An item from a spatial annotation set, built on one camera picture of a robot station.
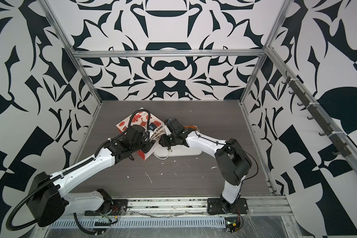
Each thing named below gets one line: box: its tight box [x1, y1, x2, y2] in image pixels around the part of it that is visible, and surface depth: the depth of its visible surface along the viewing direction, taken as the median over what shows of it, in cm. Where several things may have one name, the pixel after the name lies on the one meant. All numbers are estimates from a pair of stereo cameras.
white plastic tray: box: [153, 144, 203, 158], surface depth 91 cm
